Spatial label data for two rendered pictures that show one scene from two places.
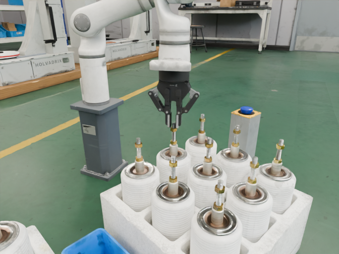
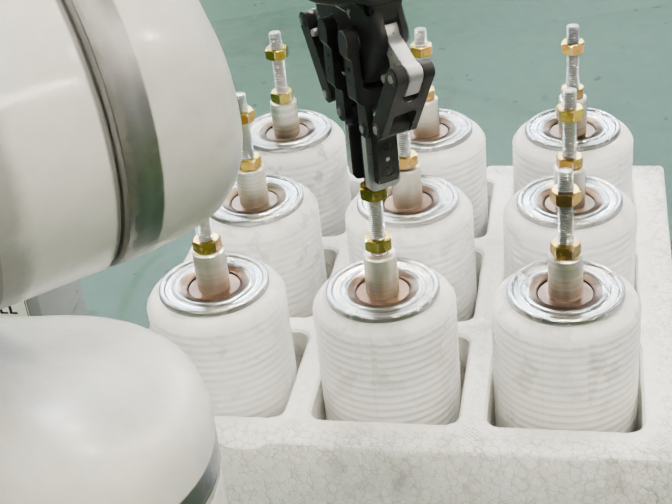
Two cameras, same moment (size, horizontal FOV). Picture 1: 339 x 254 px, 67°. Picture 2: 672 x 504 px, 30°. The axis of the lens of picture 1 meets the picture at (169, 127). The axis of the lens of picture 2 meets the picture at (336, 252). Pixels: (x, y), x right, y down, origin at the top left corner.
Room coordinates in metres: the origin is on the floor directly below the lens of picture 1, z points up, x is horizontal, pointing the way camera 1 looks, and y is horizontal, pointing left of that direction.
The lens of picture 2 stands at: (1.03, 0.55, 0.70)
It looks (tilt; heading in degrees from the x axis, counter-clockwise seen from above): 31 degrees down; 237
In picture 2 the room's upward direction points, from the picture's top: 6 degrees counter-clockwise
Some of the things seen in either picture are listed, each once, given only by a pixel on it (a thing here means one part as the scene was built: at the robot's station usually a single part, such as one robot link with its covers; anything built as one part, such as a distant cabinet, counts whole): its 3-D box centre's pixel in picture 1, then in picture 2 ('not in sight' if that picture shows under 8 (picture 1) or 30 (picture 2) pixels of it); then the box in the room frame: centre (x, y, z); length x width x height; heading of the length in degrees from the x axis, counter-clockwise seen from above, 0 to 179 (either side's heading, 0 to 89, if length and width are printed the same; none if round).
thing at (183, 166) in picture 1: (173, 181); (392, 398); (0.63, -0.01, 0.16); 0.10 x 0.10 x 0.18
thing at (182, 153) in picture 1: (173, 153); (382, 290); (0.63, -0.01, 0.25); 0.08 x 0.08 x 0.01
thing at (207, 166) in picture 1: (207, 167); (406, 186); (0.54, -0.09, 0.26); 0.02 x 0.02 x 0.03
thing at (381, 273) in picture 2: (173, 149); (381, 273); (0.63, -0.01, 0.26); 0.02 x 0.02 x 0.03
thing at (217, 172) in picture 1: (207, 171); (407, 201); (0.54, -0.09, 0.25); 0.08 x 0.08 x 0.01
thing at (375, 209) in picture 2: (173, 136); (376, 218); (0.63, -0.01, 0.31); 0.01 x 0.01 x 0.08
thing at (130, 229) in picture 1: (204, 221); (420, 375); (0.54, -0.09, 0.09); 0.39 x 0.39 x 0.18; 44
